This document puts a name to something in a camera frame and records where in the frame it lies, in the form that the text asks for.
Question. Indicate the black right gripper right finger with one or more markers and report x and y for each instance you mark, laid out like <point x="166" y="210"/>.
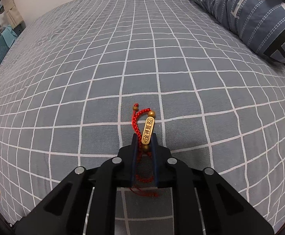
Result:
<point x="203" y="201"/>

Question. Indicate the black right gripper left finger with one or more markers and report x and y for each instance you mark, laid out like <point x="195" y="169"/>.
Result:
<point x="84" y="201"/>

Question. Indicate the grey checked bed sheet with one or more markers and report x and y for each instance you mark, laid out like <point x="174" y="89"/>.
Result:
<point x="68" y="84"/>

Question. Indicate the teal storage bin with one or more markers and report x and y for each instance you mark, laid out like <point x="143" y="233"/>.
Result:
<point x="7" y="39"/>

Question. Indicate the blue grey folded duvet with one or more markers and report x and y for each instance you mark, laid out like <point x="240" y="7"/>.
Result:
<point x="260" y="24"/>

